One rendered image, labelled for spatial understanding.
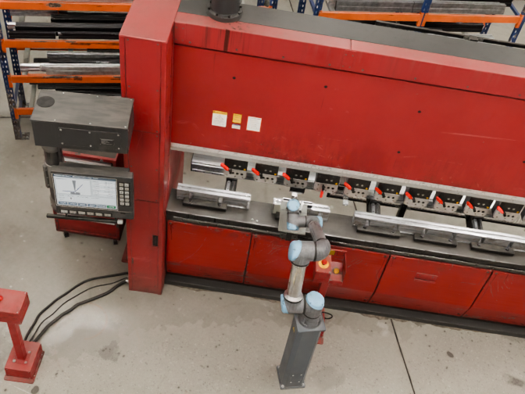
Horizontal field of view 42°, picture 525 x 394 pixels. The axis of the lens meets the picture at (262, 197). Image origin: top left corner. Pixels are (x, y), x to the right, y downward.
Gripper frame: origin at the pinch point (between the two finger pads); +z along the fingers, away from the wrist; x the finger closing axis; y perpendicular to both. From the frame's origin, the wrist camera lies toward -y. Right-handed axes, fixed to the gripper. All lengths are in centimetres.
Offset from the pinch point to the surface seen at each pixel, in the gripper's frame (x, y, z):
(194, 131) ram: 70, 28, -43
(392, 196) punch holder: -59, 27, -7
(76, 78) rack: 210, 59, 92
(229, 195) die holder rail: 45.5, -1.9, 3.9
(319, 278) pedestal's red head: -29.2, -38.6, 7.6
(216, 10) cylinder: 66, 87, -101
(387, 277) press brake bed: -76, -26, 44
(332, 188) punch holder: -20.3, 21.1, -8.6
